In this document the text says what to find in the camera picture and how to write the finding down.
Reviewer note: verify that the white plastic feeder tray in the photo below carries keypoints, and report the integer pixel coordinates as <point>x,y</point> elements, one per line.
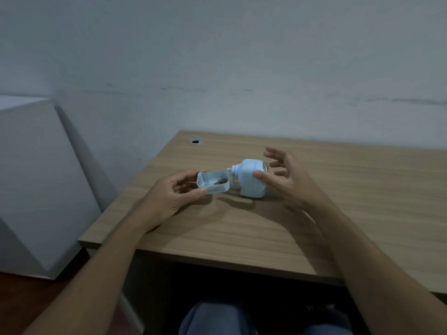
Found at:
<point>213,188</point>

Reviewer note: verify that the white cabinet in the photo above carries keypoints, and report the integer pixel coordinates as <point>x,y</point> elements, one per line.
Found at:
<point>35,177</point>

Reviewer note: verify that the white plastic feeder bottle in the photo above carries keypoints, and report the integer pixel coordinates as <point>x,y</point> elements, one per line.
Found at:
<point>248,177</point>

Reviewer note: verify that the brown feed pellets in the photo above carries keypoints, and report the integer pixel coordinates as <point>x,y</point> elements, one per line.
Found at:
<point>220,181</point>

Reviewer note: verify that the person's right thumb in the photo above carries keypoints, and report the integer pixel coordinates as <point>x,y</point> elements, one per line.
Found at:
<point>266,180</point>

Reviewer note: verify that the person's right hand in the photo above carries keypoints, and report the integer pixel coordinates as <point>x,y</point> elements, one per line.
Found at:
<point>300,190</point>

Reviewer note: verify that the person's right forearm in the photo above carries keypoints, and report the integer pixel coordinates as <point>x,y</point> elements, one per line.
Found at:
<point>377,275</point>

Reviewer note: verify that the blue trousers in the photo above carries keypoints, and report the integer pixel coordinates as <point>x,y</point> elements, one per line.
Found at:
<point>216,320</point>

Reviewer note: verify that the person's left thumb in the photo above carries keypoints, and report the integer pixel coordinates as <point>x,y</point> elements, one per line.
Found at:
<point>191,196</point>

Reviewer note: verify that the wooden desk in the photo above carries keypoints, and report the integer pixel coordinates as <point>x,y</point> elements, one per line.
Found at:
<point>244,237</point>

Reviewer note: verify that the person's left hand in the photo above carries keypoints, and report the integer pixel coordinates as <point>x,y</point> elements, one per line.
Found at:
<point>162,200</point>

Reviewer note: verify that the person's left forearm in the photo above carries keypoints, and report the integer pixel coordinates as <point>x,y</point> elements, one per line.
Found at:
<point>101,268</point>

